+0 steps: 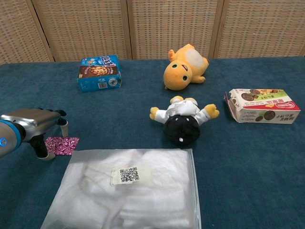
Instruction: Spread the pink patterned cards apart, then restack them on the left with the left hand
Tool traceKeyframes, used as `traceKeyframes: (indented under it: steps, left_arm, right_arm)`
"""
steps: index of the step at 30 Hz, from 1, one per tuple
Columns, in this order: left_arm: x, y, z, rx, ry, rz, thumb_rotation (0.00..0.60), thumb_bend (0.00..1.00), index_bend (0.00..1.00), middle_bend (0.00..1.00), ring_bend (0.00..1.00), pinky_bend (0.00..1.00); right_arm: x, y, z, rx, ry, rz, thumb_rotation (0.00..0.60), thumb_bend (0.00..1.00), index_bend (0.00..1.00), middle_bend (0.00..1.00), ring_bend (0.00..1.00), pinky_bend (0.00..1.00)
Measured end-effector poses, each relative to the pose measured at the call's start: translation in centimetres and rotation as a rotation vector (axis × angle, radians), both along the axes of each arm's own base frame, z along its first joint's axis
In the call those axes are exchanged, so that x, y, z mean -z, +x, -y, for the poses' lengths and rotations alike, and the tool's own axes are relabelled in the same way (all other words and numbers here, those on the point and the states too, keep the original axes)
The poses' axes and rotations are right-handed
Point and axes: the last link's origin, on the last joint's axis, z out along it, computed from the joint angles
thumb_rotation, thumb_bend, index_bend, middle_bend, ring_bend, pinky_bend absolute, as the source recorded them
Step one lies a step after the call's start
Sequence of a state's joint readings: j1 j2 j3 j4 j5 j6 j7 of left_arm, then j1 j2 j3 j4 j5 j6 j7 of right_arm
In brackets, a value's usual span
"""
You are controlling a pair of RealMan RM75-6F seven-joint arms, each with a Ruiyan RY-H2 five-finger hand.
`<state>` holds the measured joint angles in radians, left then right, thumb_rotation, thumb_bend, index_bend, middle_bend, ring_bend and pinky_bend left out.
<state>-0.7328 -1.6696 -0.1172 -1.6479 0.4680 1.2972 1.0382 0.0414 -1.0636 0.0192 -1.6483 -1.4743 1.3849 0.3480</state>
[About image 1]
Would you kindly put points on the black white plush toy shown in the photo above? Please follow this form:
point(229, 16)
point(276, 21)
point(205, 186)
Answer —
point(182, 128)

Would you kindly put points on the blue chocolate cookie box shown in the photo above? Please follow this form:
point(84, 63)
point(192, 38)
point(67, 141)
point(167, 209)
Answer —
point(97, 71)

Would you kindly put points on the blue felt table cover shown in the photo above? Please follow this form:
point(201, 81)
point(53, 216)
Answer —
point(238, 167)

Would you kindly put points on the pink patterned card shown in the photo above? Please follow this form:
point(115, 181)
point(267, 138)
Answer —
point(66, 145)

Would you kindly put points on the woven rattan folding screen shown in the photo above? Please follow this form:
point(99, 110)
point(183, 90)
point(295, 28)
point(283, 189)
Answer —
point(166, 23)

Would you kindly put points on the clear bag with white cloth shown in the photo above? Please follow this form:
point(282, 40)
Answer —
point(119, 202)

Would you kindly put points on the yellow plush animal toy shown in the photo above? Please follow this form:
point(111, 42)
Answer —
point(177, 76)

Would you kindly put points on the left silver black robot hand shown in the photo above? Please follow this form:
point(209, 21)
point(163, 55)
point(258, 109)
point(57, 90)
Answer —
point(33, 117)

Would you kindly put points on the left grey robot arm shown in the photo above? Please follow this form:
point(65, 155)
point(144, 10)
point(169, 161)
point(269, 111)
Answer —
point(7, 140)

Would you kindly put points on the white red biscuit box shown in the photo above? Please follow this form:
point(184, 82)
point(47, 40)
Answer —
point(262, 107)

